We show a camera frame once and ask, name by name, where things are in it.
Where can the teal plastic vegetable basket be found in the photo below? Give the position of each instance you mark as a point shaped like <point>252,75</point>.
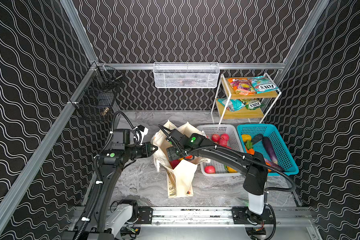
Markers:
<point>285,159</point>

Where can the orange carrot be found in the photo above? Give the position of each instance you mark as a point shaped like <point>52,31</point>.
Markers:
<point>249,147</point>

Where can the red apple back right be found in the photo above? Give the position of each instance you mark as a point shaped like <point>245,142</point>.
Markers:
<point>226,137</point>

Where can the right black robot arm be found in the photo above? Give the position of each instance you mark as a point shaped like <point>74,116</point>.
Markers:
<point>253,167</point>

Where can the floral canvas grocery bag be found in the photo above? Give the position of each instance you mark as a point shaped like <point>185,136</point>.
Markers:
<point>179,179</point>

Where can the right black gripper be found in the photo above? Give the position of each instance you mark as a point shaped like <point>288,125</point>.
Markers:
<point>174,136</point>

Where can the white wooden two-tier shelf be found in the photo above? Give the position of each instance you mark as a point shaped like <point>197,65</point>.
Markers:
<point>220,112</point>

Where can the dark green cucumber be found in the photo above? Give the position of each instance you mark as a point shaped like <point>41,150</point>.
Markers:
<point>257,138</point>

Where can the red apple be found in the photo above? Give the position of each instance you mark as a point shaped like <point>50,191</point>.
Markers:
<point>226,137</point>
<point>210,170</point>

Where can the white plastic fruit basket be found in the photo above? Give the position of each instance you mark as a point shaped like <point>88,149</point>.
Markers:
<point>234,142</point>

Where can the white wire wall basket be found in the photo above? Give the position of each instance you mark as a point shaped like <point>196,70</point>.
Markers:
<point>197,75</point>

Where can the red peach middle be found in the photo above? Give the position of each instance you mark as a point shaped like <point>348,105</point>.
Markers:
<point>223,142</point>

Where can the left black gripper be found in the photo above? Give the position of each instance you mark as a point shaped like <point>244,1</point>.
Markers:
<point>147,150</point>

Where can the pink dragon fruit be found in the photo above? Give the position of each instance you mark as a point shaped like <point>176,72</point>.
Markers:
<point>175,163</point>

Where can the orange candy bag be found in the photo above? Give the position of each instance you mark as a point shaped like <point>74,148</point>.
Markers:
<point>242,86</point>

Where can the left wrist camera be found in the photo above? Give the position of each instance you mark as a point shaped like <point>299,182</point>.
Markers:
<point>141,132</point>

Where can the teal snack bag lower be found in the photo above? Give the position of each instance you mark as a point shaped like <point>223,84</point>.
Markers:
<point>232,105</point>

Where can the yellow pepper in teal basket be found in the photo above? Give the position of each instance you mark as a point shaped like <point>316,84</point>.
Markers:
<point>246,138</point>

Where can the green Fox's bag lower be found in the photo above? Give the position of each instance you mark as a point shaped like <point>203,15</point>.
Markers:
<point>252,104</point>

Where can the black wire wall basket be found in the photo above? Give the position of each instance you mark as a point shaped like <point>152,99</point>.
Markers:
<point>97,101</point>

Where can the teal Fox's candy bag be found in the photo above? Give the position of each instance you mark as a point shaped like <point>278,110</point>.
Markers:
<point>263,84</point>

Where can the striped purple eggplant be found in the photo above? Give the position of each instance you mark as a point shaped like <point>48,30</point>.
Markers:
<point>273,165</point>

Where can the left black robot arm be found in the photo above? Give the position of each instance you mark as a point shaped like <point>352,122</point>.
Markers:
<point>105,186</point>

